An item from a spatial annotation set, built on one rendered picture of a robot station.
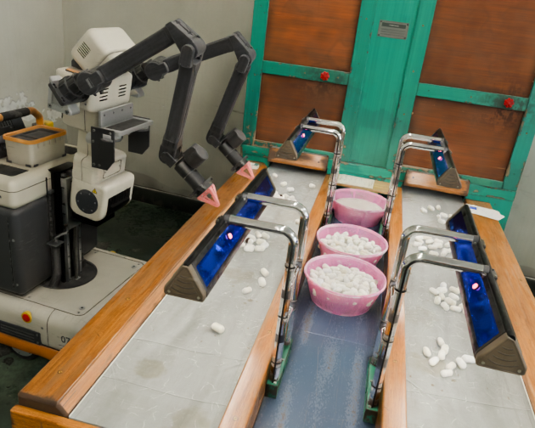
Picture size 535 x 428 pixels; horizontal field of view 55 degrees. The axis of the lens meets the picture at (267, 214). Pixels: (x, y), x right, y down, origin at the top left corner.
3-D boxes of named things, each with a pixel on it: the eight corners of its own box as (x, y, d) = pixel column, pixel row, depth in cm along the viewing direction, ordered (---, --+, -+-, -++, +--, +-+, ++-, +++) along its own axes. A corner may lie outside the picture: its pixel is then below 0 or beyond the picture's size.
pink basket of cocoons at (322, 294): (293, 311, 162) (297, 284, 158) (306, 272, 186) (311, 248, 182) (380, 330, 157) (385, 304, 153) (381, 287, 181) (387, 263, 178)
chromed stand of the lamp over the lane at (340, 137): (281, 228, 217) (295, 124, 199) (290, 211, 235) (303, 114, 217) (325, 238, 213) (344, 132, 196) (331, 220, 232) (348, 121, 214)
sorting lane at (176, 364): (68, 425, 106) (67, 417, 105) (267, 171, 270) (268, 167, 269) (206, 464, 101) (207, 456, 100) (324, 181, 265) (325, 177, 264)
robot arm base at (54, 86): (70, 79, 186) (47, 83, 175) (85, 68, 182) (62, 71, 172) (82, 101, 187) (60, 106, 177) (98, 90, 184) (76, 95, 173)
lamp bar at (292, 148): (274, 157, 184) (277, 137, 181) (303, 122, 240) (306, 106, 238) (296, 161, 183) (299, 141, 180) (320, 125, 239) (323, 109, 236)
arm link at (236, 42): (246, 25, 203) (240, 30, 194) (258, 58, 209) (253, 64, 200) (150, 58, 218) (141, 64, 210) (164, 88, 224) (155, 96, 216)
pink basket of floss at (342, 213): (351, 234, 220) (355, 213, 216) (316, 210, 240) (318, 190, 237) (397, 227, 233) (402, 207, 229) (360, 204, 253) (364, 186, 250)
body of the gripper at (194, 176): (214, 179, 189) (200, 164, 188) (205, 188, 179) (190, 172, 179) (202, 189, 191) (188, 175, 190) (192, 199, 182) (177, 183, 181)
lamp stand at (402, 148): (377, 248, 210) (400, 141, 192) (379, 228, 228) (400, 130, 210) (425, 257, 207) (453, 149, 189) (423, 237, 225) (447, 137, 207)
